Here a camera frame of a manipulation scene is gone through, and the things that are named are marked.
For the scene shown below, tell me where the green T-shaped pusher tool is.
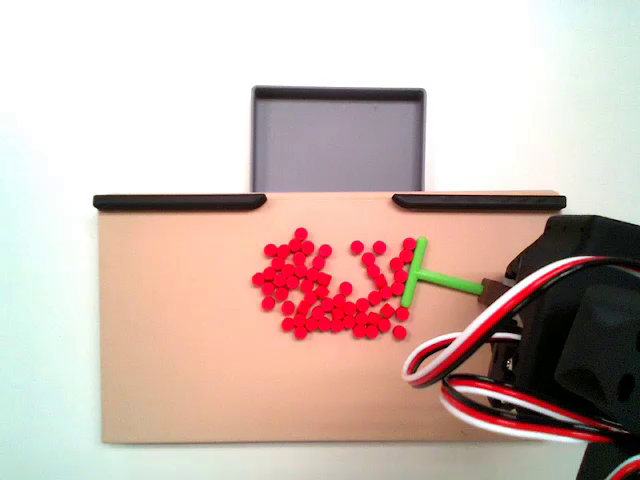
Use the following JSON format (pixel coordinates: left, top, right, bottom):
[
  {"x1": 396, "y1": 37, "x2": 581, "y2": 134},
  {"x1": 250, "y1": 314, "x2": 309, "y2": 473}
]
[{"x1": 399, "y1": 236, "x2": 509, "y2": 310}]

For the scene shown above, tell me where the grey container tray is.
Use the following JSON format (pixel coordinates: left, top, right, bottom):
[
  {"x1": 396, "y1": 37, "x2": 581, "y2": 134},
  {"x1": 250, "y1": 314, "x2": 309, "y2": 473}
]
[{"x1": 250, "y1": 85, "x2": 428, "y2": 194}]

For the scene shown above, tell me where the peach flat board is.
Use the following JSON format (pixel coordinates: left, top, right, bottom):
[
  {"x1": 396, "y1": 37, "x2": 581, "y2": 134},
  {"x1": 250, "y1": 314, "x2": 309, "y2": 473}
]
[{"x1": 97, "y1": 189, "x2": 565, "y2": 445}]

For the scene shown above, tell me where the red white black servo cable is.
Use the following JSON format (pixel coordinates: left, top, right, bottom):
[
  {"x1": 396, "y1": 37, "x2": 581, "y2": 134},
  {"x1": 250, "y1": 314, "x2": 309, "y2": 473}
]
[
  {"x1": 440, "y1": 374, "x2": 640, "y2": 446},
  {"x1": 402, "y1": 254, "x2": 640, "y2": 387}
]

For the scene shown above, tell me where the black edge rail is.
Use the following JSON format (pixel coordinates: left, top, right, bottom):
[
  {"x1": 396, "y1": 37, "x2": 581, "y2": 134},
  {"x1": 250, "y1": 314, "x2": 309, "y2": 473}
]
[
  {"x1": 391, "y1": 193, "x2": 568, "y2": 212},
  {"x1": 92, "y1": 193, "x2": 268, "y2": 211}
]

